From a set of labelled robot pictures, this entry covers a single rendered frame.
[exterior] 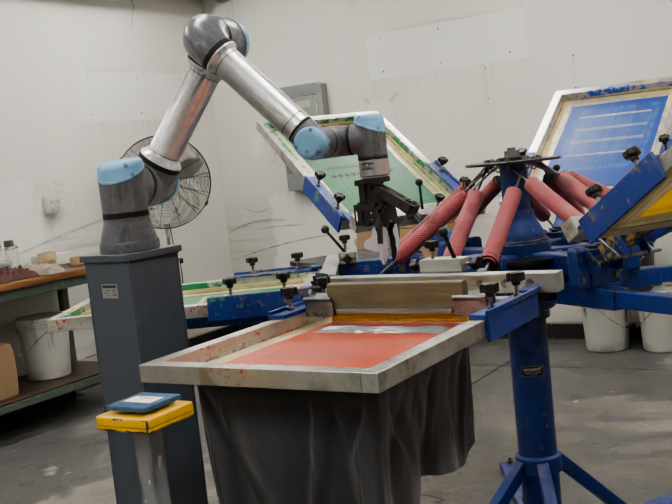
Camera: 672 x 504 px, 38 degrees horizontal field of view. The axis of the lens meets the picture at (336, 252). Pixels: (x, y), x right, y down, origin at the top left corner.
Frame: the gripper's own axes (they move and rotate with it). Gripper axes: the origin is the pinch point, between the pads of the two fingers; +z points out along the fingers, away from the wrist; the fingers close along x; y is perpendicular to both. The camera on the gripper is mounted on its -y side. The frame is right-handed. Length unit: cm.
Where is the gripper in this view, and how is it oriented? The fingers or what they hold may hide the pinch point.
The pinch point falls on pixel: (391, 257)
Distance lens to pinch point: 242.2
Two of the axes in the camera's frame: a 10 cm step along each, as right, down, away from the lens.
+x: -5.2, 1.5, -8.4
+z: 1.1, 9.9, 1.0
